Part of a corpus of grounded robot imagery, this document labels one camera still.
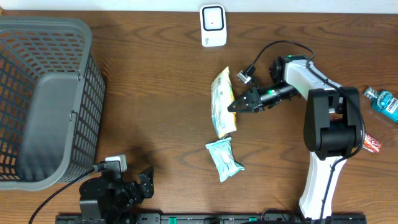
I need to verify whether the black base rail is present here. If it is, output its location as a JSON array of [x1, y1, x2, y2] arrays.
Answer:
[[55, 212, 368, 224]]

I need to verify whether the yellow snack bag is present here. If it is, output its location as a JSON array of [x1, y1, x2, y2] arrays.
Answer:
[[211, 67, 237, 139]]

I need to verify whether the teal mouthwash bottle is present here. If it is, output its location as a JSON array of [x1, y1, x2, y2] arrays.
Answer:
[[363, 87, 397, 123]]

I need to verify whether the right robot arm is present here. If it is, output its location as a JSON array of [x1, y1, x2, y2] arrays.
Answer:
[[228, 55, 365, 223]]

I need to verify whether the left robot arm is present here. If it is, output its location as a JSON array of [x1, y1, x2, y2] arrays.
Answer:
[[78, 162, 154, 224]]

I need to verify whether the white barcode scanner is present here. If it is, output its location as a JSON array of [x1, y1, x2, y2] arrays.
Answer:
[[200, 4, 228, 47]]

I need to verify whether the light teal snack packet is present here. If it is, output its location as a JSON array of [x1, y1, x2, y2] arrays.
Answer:
[[205, 137, 244, 182]]

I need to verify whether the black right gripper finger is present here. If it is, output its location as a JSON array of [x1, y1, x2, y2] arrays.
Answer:
[[228, 90, 252, 109], [228, 104, 252, 113]]

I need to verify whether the gray plastic basket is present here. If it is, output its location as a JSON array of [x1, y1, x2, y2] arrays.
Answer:
[[1, 16, 106, 191]]

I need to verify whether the red chocolate bar wrapper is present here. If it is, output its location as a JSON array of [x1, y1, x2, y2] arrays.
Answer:
[[363, 133, 382, 153]]

